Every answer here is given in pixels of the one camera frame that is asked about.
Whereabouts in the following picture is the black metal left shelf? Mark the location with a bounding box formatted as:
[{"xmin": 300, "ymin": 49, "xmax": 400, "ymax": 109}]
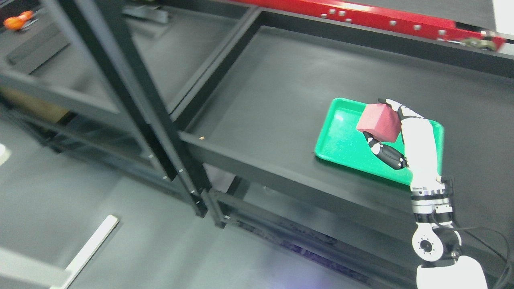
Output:
[{"xmin": 1, "ymin": 0, "xmax": 256, "ymax": 217}]

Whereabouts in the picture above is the white table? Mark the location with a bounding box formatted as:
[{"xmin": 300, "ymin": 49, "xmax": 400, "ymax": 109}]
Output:
[{"xmin": 1, "ymin": 215, "xmax": 120, "ymax": 289}]

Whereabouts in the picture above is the orange handled tool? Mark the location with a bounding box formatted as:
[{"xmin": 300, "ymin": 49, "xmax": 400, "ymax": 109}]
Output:
[{"xmin": 2, "ymin": 10, "xmax": 35, "ymax": 31}]

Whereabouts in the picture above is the red metal conveyor frame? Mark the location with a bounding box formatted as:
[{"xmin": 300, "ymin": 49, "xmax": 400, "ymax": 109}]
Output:
[{"xmin": 240, "ymin": 0, "xmax": 513, "ymax": 51}]

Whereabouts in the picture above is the green plastic tray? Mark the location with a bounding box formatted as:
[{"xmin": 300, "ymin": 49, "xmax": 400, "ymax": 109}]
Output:
[{"xmin": 314, "ymin": 98, "xmax": 444, "ymax": 185}]

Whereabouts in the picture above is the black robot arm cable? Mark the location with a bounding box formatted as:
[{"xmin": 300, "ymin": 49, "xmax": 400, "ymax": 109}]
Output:
[{"xmin": 440, "ymin": 177, "xmax": 514, "ymax": 289}]

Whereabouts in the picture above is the black metal right shelf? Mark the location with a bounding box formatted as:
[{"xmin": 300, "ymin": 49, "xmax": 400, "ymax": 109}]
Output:
[{"xmin": 177, "ymin": 9, "xmax": 513, "ymax": 289}]

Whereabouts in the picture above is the pink foam block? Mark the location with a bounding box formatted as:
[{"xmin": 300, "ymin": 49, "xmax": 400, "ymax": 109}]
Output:
[{"xmin": 356, "ymin": 104, "xmax": 401, "ymax": 142}]

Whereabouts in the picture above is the black metal shelf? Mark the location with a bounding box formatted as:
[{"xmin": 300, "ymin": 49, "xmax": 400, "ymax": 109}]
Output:
[
  {"xmin": 177, "ymin": 9, "xmax": 513, "ymax": 289},
  {"xmin": 1, "ymin": 0, "xmax": 256, "ymax": 217}
]

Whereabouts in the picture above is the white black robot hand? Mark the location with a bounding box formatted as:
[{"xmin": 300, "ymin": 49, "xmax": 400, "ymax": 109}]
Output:
[{"xmin": 362, "ymin": 98, "xmax": 445, "ymax": 195}]

